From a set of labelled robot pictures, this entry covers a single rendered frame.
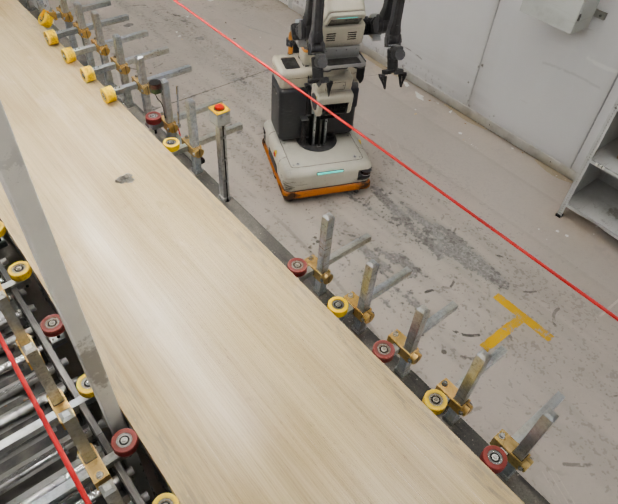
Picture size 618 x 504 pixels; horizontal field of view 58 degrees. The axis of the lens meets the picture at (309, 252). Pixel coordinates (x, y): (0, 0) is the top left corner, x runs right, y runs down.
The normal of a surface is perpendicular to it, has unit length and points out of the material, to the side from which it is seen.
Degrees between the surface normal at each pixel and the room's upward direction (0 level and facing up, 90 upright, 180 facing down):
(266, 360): 0
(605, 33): 90
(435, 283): 0
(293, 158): 0
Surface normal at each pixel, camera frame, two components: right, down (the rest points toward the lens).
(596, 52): -0.77, 0.43
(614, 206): 0.06, -0.68
